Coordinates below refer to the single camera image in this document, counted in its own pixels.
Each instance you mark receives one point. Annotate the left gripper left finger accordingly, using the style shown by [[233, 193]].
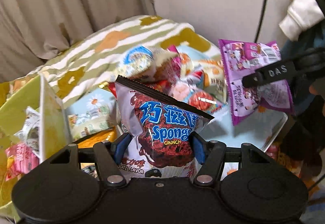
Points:
[[119, 146]]

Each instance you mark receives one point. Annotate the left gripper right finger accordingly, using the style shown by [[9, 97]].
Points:
[[199, 147]]

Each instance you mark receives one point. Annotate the gold Pillows snack bag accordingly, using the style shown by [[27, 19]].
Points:
[[90, 140]]

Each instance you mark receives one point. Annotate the Sponge Crunch chocolate snack bag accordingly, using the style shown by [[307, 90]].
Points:
[[160, 128]]

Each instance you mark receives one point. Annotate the blue shrimp cracker bag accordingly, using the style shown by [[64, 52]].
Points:
[[195, 97]]

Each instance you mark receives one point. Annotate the purple snack bag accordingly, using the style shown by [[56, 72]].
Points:
[[241, 59]]

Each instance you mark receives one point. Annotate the red cartoon snack bag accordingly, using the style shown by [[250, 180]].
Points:
[[162, 86]]

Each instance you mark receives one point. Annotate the pink snack bag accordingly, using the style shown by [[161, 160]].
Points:
[[167, 64]]

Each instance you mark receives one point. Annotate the person's right hand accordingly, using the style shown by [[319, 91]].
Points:
[[317, 89]]

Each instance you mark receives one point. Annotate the light blue daisy cloth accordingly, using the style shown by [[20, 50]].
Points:
[[254, 129]]

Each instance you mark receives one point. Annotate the light blue illustrated snack bag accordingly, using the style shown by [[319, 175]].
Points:
[[93, 113]]

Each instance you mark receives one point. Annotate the green storage box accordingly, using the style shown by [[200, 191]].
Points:
[[33, 128]]

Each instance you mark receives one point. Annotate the white orange snack bag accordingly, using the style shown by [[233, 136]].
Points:
[[213, 73]]

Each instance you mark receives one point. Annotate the white round tray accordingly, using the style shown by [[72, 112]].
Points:
[[275, 131]]

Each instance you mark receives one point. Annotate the white blue puffed snack bag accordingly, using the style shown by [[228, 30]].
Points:
[[137, 63]]

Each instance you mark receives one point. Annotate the beige curtain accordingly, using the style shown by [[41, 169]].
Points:
[[34, 31]]

